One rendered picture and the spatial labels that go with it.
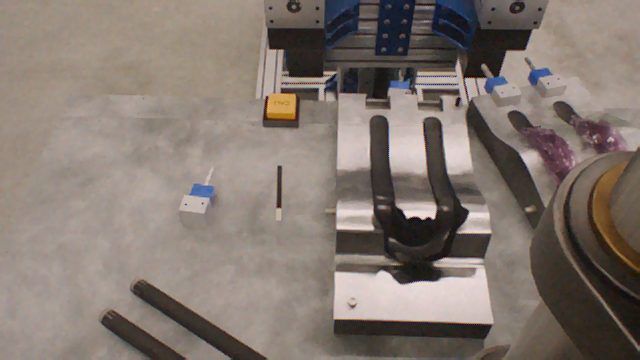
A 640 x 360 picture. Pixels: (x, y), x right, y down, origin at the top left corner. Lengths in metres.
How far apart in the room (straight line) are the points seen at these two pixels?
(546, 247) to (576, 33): 2.83
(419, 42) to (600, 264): 1.37
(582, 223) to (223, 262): 0.90
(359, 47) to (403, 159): 0.53
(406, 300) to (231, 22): 2.14
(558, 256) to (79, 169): 1.15
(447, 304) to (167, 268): 0.51
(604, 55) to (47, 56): 2.50
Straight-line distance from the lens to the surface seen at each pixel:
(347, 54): 1.63
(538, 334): 0.40
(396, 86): 1.38
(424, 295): 1.04
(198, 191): 1.19
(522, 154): 1.22
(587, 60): 2.99
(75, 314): 1.16
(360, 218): 1.02
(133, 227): 1.22
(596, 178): 0.33
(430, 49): 1.65
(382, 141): 1.21
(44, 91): 2.82
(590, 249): 0.30
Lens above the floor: 1.77
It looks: 52 degrees down
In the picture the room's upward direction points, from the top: 1 degrees clockwise
